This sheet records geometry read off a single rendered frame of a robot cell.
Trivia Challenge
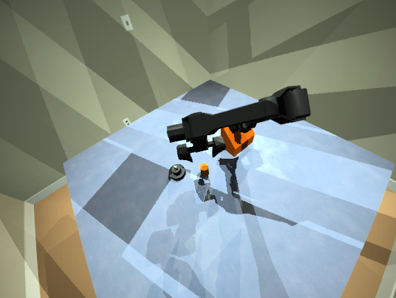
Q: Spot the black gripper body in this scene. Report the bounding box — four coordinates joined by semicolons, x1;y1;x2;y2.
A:
177;136;226;160

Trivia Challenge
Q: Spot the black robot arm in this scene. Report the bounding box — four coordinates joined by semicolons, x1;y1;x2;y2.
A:
166;85;311;144

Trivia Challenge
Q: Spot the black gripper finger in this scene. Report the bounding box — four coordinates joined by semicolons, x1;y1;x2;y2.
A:
183;153;193;163
212;146;222;158

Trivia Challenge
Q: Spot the orange cylinder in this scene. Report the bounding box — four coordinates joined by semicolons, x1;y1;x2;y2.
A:
200;164;209;177

